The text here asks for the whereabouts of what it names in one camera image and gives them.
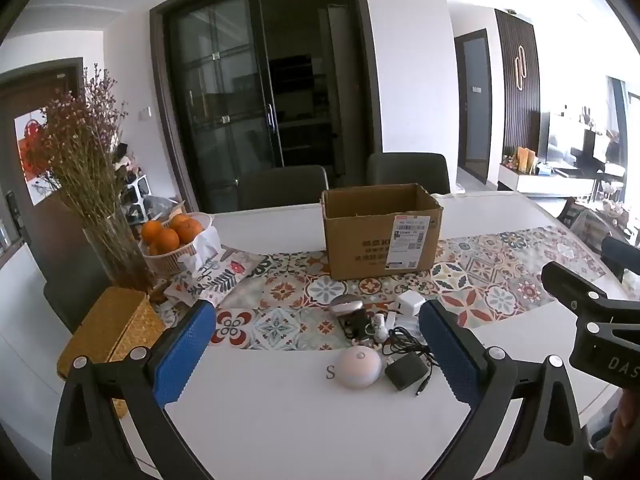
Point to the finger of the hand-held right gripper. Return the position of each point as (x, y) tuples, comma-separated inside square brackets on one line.
[(570, 287), (620, 255)]

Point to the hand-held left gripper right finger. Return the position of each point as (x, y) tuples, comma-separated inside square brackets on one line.
[(450, 355)]

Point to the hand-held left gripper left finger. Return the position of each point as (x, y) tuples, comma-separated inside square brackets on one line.
[(182, 355)]

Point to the black power adapter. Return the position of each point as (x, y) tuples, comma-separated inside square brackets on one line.
[(406, 371)]

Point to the white charger cube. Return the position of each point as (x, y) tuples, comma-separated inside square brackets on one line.
[(410, 304)]

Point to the pink round device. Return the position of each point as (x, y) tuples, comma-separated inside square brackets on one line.
[(357, 367)]

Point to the cardboard box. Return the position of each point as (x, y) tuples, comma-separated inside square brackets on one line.
[(380, 235)]

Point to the person's right hand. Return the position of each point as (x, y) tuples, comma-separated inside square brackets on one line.
[(622, 427)]

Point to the yellow woven box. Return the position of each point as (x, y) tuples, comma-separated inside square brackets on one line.
[(107, 325)]

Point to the floral fabric tissue pouch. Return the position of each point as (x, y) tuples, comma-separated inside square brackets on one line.
[(220, 275)]

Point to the white fruit basket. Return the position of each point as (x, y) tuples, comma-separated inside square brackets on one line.
[(175, 260)]

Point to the black rectangular device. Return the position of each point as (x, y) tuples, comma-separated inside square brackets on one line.
[(357, 324)]

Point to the white low cabinet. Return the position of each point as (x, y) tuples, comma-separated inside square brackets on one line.
[(545, 180)]

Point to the pink silver oval case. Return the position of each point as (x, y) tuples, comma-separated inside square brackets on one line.
[(346, 305)]

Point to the orange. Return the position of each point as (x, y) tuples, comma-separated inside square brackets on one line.
[(179, 220), (190, 231), (151, 231), (166, 241)]

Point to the glass vase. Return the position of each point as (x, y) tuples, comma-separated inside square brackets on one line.
[(120, 255)]

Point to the dark dining chair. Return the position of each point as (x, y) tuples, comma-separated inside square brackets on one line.
[(70, 305), (407, 172), (282, 187)]

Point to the patterned table runner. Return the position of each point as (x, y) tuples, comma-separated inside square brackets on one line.
[(300, 295)]

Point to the cluttered white shelf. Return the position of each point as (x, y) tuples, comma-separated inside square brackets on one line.
[(132, 185)]

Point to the dark hallway door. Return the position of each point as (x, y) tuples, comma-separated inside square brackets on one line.
[(474, 105)]

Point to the dried flower bunch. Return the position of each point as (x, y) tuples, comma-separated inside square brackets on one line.
[(82, 145)]

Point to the red door decoration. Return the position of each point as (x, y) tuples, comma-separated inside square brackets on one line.
[(32, 150)]

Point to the black glass sliding door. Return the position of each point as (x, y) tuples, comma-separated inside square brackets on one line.
[(250, 100)]

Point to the brown wooden door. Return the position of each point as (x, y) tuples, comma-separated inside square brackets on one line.
[(55, 85)]

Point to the dark slatted wall panel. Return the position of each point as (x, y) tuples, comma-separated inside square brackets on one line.
[(517, 85)]

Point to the white wall switch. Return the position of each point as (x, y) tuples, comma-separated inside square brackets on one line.
[(144, 113)]

